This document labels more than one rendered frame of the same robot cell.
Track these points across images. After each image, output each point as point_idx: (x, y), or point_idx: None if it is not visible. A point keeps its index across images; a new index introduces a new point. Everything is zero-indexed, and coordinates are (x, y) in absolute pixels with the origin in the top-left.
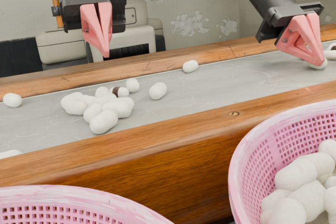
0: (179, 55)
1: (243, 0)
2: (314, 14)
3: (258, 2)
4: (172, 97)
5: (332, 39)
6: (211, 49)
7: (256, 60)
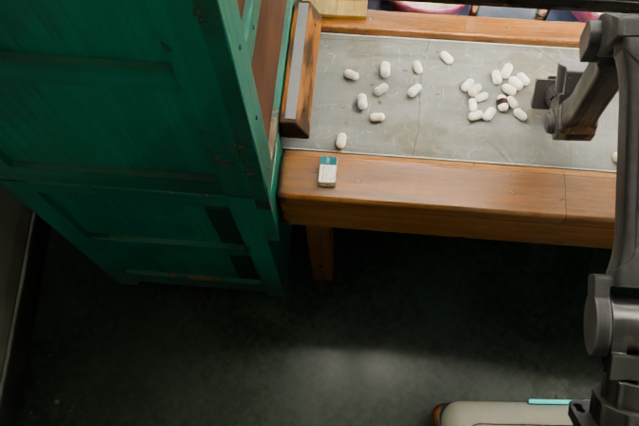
0: None
1: None
2: (551, 74)
3: None
4: None
5: (434, 160)
6: (586, 177)
7: (551, 147)
